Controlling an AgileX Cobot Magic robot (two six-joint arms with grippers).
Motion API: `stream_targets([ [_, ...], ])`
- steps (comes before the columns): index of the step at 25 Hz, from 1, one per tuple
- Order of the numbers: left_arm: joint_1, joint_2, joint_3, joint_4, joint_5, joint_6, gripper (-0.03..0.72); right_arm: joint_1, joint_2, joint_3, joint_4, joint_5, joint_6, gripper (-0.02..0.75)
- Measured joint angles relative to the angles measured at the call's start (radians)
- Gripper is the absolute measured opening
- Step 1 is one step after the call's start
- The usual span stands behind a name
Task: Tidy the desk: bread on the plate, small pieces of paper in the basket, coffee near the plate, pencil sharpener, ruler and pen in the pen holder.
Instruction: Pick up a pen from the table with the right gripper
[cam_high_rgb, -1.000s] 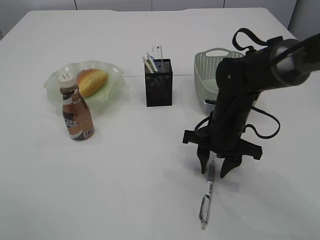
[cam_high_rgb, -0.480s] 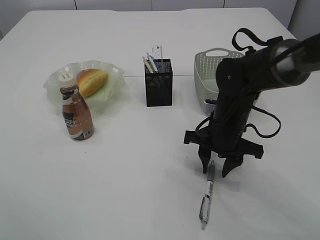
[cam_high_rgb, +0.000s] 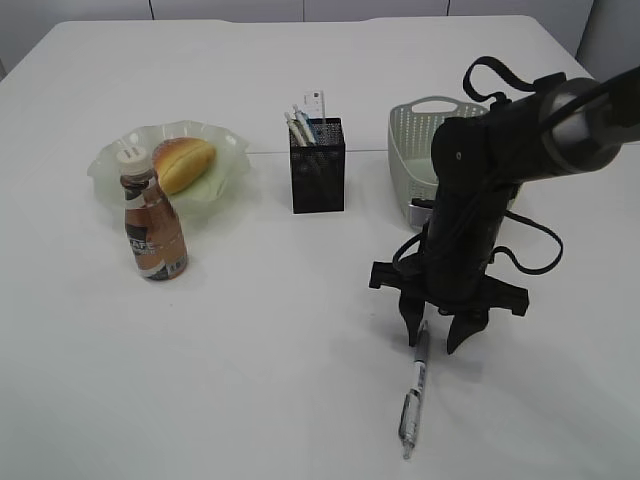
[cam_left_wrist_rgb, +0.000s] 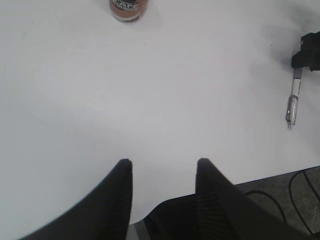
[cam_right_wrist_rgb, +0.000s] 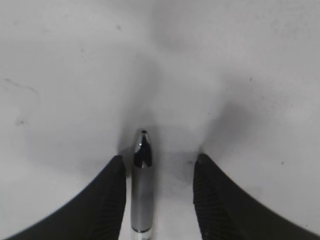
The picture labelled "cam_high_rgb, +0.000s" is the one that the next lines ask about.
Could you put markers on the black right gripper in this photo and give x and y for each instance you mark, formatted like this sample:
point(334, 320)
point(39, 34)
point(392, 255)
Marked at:
point(468, 297)

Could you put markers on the grey white pen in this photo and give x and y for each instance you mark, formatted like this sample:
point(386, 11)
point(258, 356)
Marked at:
point(410, 420)

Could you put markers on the blue grip pen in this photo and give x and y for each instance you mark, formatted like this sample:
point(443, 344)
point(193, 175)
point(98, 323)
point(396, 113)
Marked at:
point(305, 125)

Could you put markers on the yellow grip pen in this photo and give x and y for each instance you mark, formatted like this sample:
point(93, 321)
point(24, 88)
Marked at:
point(295, 130)

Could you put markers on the clear plastic ruler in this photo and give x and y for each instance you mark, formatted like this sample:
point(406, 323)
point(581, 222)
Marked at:
point(314, 104)

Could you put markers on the brown coffee bottle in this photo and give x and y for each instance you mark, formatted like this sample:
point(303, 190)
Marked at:
point(152, 226)

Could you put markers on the sugared bread bun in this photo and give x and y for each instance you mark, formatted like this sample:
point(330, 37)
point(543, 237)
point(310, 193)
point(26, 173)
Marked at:
point(181, 161)

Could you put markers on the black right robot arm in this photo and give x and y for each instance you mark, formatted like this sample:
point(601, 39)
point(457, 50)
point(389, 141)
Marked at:
point(560, 127)

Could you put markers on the black mesh pen holder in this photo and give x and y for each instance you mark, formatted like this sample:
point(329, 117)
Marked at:
point(318, 171)

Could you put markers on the green plastic basket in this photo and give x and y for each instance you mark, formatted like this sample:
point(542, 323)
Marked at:
point(411, 128)

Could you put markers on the green wavy glass plate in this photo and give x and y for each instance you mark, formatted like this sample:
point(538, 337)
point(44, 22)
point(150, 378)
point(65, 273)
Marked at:
point(208, 193)

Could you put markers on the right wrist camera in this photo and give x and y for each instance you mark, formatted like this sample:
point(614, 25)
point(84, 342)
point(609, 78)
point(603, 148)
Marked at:
point(419, 212)

